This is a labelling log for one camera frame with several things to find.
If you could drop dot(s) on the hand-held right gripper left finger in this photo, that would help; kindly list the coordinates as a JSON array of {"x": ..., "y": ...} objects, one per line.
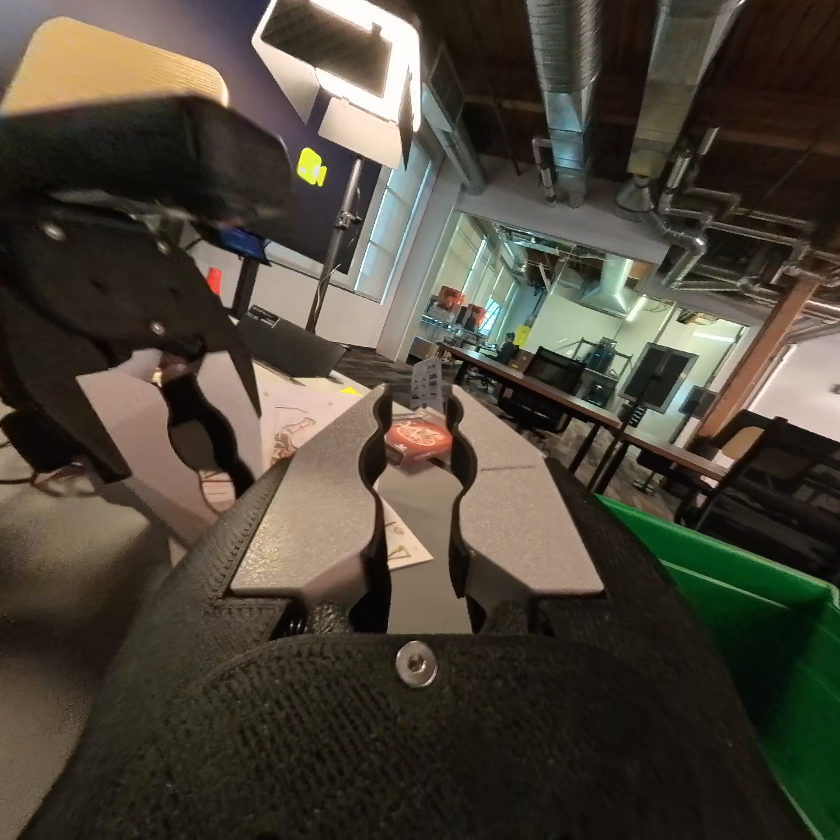
[{"x": 315, "y": 525}]

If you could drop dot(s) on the rectangular silver duct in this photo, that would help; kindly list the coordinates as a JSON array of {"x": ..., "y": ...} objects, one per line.
[{"x": 682, "y": 79}]

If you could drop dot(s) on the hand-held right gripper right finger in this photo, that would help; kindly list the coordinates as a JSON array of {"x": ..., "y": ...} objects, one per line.
[{"x": 518, "y": 525}]

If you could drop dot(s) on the yellow wall sign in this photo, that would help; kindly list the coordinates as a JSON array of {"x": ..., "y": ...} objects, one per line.
[{"x": 308, "y": 167}]

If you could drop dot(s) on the silver framed monitor on stand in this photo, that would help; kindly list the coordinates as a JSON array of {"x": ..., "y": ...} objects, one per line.
[{"x": 659, "y": 374}]

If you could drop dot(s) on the silver ceiling pipes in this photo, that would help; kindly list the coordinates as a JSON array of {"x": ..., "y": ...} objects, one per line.
[{"x": 689, "y": 249}]

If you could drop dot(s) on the white printed card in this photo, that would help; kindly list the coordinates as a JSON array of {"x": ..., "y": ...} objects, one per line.
[{"x": 425, "y": 384}]

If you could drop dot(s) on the round silver duct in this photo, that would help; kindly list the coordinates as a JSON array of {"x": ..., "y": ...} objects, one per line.
[{"x": 564, "y": 98}]

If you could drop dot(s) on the studio light panel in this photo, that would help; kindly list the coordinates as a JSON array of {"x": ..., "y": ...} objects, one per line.
[{"x": 341, "y": 46}]

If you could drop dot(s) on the long wooden table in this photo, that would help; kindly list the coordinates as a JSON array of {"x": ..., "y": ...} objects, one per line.
[
  {"x": 485, "y": 366},
  {"x": 669, "y": 449}
]

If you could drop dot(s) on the tablet on black stand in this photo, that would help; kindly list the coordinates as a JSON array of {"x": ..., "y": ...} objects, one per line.
[{"x": 246, "y": 244}]

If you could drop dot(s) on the orange printer enclosure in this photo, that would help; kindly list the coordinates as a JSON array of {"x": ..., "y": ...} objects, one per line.
[
  {"x": 451, "y": 302},
  {"x": 477, "y": 316}
]

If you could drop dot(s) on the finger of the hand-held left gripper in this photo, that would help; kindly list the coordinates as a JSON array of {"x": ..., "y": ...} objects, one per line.
[{"x": 197, "y": 426}]

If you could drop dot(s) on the white instruction booklet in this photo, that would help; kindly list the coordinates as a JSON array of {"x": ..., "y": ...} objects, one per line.
[{"x": 289, "y": 420}]

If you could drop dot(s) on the black case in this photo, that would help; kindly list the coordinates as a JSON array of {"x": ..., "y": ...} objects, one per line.
[{"x": 295, "y": 348}]

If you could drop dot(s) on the black light stand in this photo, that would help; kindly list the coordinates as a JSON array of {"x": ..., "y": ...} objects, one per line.
[{"x": 338, "y": 249}]

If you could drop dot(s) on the wooden support post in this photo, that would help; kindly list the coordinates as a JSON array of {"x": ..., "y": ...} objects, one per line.
[{"x": 754, "y": 367}]

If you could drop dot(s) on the green plastic bin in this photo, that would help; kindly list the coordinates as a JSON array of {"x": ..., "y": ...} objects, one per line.
[{"x": 754, "y": 623}]

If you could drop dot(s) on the silver vent hood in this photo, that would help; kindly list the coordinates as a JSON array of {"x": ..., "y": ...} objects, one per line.
[{"x": 607, "y": 295}]

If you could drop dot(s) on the black office chair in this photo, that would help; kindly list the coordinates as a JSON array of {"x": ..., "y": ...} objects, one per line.
[
  {"x": 551, "y": 374},
  {"x": 774, "y": 472}
]

